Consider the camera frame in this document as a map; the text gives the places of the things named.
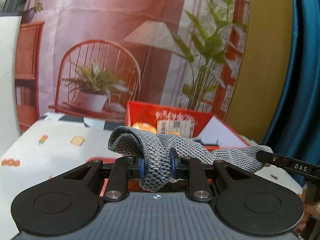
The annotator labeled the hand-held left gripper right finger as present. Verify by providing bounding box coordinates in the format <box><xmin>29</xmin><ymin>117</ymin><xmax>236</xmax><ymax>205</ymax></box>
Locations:
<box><xmin>169</xmin><ymin>149</ymin><xmax>260</xmax><ymax>202</ymax></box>

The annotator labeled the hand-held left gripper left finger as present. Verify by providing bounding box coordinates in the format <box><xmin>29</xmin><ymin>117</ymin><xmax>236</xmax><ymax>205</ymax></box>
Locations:
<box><xmin>49</xmin><ymin>156</ymin><xmax>145</xmax><ymax>202</ymax></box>

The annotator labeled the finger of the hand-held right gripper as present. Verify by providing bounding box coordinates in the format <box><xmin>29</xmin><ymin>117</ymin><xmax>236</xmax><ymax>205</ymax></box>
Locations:
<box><xmin>255</xmin><ymin>149</ymin><xmax>320</xmax><ymax>178</ymax></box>

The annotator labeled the red strawberry print cardboard box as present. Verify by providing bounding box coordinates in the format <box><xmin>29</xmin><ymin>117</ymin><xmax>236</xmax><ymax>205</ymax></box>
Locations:
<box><xmin>126</xmin><ymin>101</ymin><xmax>251</xmax><ymax>148</ymax></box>

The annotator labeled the person's right hand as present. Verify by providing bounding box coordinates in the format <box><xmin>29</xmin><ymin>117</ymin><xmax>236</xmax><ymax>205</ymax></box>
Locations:
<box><xmin>301</xmin><ymin>186</ymin><xmax>320</xmax><ymax>232</ymax></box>

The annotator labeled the orange round object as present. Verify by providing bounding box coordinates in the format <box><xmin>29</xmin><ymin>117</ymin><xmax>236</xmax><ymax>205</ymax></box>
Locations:
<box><xmin>132</xmin><ymin>122</ymin><xmax>157</xmax><ymax>133</ymax></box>

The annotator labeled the white printed tablecloth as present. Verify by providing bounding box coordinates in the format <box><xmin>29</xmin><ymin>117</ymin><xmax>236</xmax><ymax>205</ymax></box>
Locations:
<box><xmin>0</xmin><ymin>112</ymin><xmax>304</xmax><ymax>240</ymax></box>

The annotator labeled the teal curtain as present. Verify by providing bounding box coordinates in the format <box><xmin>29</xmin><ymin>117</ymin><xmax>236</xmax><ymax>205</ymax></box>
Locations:
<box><xmin>261</xmin><ymin>0</ymin><xmax>320</xmax><ymax>199</ymax></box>

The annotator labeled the yellow wooden panel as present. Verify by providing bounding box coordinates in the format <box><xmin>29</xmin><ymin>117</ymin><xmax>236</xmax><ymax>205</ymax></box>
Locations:
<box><xmin>224</xmin><ymin>0</ymin><xmax>295</xmax><ymax>146</ymax></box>

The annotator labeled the printed room scene backdrop cloth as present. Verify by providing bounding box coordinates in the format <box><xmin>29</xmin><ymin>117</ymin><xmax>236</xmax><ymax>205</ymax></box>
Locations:
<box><xmin>15</xmin><ymin>0</ymin><xmax>252</xmax><ymax>135</ymax></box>

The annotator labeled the white board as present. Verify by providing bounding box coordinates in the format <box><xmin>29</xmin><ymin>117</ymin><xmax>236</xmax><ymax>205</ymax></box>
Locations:
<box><xmin>0</xmin><ymin>16</ymin><xmax>24</xmax><ymax>155</ymax></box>

